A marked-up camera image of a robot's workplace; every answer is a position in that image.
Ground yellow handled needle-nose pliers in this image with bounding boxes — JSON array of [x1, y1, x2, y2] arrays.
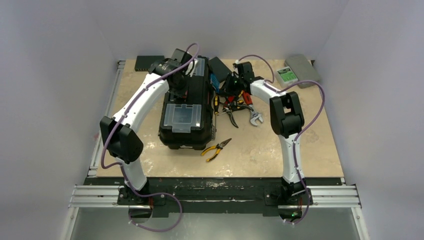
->
[[200, 138, 232, 162]]

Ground black network switch box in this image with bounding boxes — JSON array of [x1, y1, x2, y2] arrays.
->
[[134, 55, 165, 72]]

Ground red handled adjustable wrench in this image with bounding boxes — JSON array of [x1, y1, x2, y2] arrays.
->
[[241, 91, 264, 127]]

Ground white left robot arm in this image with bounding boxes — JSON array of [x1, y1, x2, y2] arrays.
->
[[100, 57, 198, 205]]

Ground white green small box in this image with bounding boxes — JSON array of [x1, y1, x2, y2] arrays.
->
[[275, 66, 298, 88]]

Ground yellow black screwdriver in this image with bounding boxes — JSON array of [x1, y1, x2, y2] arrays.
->
[[213, 95, 220, 133]]

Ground red handled pliers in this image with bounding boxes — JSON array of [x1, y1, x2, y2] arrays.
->
[[222, 95, 244, 111]]

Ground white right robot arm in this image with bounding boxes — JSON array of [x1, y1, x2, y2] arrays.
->
[[221, 74, 307, 204]]

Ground black flat case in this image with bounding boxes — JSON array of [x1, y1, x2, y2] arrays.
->
[[208, 56, 232, 83]]

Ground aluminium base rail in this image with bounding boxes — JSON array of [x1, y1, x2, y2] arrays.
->
[[68, 185, 362, 208]]

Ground black plastic toolbox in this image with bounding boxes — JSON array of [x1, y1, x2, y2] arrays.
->
[[158, 56, 216, 151]]

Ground grey sharpening stone block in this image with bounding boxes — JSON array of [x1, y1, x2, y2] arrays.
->
[[284, 54, 322, 89]]

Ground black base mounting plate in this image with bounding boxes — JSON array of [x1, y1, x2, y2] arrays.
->
[[83, 177, 343, 219]]

